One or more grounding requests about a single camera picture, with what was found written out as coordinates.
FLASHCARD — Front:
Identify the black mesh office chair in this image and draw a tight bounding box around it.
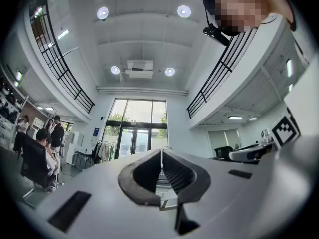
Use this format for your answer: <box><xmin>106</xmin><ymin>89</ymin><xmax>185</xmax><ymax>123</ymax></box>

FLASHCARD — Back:
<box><xmin>19</xmin><ymin>132</ymin><xmax>50</xmax><ymax>202</ymax></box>

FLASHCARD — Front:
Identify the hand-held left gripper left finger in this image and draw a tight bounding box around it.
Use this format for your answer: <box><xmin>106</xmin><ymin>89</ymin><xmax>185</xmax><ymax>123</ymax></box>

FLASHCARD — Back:
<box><xmin>32</xmin><ymin>149</ymin><xmax>176</xmax><ymax>239</ymax></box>

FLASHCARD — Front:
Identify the white ceiling air conditioner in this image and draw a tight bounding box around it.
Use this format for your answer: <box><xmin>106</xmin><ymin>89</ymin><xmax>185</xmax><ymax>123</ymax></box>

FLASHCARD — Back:
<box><xmin>124</xmin><ymin>59</ymin><xmax>154</xmax><ymax>79</ymax></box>

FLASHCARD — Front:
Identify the window with white blinds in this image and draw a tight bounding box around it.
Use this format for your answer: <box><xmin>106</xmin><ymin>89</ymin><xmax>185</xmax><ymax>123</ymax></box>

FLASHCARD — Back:
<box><xmin>207</xmin><ymin>128</ymin><xmax>242</xmax><ymax>157</ymax></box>

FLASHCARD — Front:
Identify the clothes rack with garments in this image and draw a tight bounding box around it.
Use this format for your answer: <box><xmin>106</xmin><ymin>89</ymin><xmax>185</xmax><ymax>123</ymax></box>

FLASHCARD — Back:
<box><xmin>90</xmin><ymin>140</ymin><xmax>118</xmax><ymax>165</ymax></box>

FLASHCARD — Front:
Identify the blue wall poster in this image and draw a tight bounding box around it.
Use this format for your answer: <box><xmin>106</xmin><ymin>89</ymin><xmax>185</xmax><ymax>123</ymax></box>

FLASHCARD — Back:
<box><xmin>91</xmin><ymin>126</ymin><xmax>101</xmax><ymax>144</ymax></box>

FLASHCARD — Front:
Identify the black head-mounted camera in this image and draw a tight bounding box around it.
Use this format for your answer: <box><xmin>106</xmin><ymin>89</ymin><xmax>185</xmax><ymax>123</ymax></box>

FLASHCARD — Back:
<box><xmin>203</xmin><ymin>23</ymin><xmax>230</xmax><ymax>47</ymax></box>

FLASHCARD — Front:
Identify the display shelf with helmets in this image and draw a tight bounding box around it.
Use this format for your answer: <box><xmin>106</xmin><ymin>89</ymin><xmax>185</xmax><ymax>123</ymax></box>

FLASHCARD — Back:
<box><xmin>0</xmin><ymin>66</ymin><xmax>28</xmax><ymax>149</ymax></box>

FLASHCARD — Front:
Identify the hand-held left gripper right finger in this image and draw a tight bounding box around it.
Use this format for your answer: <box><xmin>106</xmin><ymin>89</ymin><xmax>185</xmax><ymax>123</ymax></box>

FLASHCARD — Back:
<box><xmin>161</xmin><ymin>149</ymin><xmax>287</xmax><ymax>239</ymax></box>

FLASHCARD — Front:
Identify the black balcony railing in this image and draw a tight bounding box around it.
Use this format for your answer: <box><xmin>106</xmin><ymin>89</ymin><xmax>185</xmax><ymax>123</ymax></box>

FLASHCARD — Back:
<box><xmin>27</xmin><ymin>0</ymin><xmax>96</xmax><ymax>114</ymax></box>
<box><xmin>186</xmin><ymin>28</ymin><xmax>258</xmax><ymax>120</ymax></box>

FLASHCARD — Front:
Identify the white cabinet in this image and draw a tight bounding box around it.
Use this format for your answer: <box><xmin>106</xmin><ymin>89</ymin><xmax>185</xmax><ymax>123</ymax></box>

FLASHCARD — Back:
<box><xmin>63</xmin><ymin>131</ymin><xmax>85</xmax><ymax>164</ymax></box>

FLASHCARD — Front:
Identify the white ceiling pipe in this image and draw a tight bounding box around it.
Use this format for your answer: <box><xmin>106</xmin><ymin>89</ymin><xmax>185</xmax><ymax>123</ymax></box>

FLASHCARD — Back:
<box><xmin>96</xmin><ymin>86</ymin><xmax>189</xmax><ymax>96</ymax></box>

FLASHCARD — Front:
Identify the glass entrance door with window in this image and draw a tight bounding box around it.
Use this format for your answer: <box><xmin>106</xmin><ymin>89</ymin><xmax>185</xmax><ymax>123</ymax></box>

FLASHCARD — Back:
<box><xmin>103</xmin><ymin>98</ymin><xmax>168</xmax><ymax>159</ymax></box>

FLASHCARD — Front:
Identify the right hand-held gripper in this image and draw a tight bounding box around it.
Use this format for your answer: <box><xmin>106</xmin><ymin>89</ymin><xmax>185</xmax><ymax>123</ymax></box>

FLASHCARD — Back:
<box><xmin>228</xmin><ymin>107</ymin><xmax>302</xmax><ymax>163</ymax></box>

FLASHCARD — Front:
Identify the grey metal cart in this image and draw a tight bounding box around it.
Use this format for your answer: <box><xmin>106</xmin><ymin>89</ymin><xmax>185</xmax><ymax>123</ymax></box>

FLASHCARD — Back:
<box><xmin>73</xmin><ymin>151</ymin><xmax>97</xmax><ymax>171</ymax></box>

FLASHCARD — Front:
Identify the person's head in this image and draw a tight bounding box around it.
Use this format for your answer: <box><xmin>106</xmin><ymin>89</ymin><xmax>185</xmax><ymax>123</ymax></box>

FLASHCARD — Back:
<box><xmin>202</xmin><ymin>0</ymin><xmax>297</xmax><ymax>37</ymax></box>

